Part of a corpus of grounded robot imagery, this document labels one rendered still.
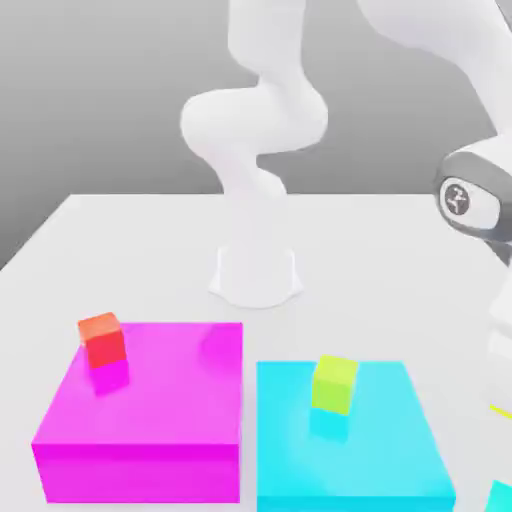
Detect large cyan box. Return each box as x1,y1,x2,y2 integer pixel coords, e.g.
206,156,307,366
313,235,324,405
255,360,457,512

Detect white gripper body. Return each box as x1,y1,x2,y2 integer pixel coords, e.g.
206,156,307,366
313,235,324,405
486,328,512,366

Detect small green cube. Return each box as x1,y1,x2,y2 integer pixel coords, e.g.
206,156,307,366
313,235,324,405
310,354,360,417

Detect small red cube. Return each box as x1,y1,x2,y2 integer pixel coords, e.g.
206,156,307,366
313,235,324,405
77,311,128,370

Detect large magenta box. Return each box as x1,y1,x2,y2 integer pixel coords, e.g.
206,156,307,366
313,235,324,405
30,321,244,504

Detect small turquoise cube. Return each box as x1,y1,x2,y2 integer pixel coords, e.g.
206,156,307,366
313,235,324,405
484,479,512,512

